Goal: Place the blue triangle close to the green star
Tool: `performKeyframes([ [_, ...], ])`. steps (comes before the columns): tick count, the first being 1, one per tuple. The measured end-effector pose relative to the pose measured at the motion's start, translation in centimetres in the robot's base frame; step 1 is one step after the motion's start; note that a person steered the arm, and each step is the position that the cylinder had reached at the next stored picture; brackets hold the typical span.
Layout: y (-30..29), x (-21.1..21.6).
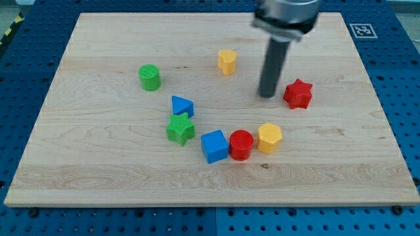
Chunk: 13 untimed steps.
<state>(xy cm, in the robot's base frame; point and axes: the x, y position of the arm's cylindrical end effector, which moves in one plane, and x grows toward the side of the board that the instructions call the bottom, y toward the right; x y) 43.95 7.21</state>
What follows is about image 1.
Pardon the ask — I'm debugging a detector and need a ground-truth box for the blue triangle block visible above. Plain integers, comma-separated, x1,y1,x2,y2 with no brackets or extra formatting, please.
171,96,194,117

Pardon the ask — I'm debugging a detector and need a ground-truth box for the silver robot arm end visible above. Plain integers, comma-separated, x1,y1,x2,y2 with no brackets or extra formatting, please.
251,0,322,43

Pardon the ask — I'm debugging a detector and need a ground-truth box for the green star block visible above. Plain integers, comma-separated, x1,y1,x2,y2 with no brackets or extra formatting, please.
166,112,195,146

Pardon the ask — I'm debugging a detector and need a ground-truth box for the red star block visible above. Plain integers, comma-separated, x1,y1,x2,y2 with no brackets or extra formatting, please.
283,79,313,109

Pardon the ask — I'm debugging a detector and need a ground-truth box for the blue cube block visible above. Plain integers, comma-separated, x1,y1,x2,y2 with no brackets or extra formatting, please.
201,130,228,164

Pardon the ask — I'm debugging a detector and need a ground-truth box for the red cylinder block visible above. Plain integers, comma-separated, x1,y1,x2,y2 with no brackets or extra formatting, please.
229,130,254,161

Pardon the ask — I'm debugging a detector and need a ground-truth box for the yellow hexagon block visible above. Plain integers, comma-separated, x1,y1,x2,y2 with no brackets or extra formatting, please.
257,123,283,154

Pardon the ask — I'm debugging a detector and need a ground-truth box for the light wooden board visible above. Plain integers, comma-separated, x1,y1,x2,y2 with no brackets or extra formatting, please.
5,12,419,207

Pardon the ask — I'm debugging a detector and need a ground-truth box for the green cylinder block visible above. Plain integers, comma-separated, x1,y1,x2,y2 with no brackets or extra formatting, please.
138,64,161,91

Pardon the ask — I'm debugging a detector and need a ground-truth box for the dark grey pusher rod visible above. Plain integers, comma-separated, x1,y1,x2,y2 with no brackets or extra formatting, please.
258,37,289,98

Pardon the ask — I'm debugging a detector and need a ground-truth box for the white fiducial marker tag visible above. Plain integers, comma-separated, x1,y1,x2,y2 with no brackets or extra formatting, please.
350,23,377,39

